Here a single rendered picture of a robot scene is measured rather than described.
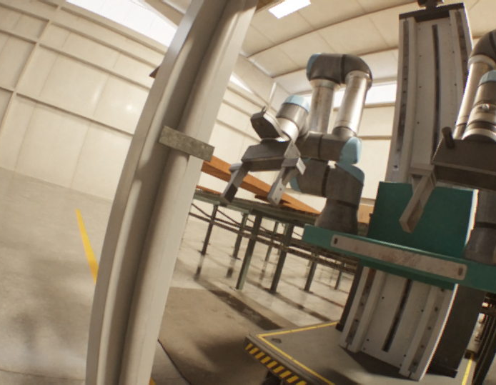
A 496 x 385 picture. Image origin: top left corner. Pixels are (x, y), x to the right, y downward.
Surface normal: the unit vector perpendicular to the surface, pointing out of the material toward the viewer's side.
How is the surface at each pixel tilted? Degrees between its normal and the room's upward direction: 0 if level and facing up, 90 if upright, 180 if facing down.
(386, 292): 90
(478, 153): 67
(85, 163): 91
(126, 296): 90
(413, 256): 90
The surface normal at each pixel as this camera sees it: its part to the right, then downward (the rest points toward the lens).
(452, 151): -0.62, -0.62
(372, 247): -0.75, -0.26
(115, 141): 0.62, 0.03
